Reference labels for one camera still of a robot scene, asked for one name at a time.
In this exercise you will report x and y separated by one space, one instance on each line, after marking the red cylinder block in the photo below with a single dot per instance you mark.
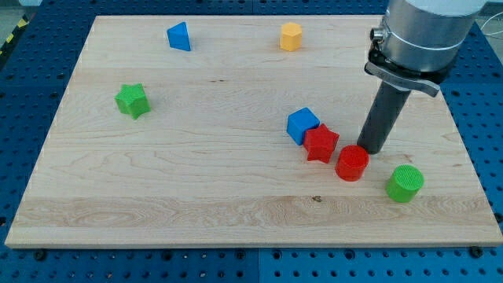
352 162

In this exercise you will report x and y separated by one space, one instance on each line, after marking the yellow hexagon block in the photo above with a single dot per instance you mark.
291 36

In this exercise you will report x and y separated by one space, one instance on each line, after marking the light wooden board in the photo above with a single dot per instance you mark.
212 166

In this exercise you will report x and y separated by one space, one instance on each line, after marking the blue triangle block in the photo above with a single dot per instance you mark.
178 37

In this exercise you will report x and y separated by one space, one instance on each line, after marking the red star block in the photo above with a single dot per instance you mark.
320 143

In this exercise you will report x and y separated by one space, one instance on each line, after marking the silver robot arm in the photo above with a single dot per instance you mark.
416 43

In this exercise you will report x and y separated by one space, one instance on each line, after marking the green star block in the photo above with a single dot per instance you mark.
132 100

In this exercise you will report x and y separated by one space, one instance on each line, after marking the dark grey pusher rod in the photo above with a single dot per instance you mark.
386 108

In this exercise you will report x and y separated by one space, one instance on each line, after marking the green cylinder block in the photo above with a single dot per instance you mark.
404 183

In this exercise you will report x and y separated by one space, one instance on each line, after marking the blue cube block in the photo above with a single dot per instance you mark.
299 123

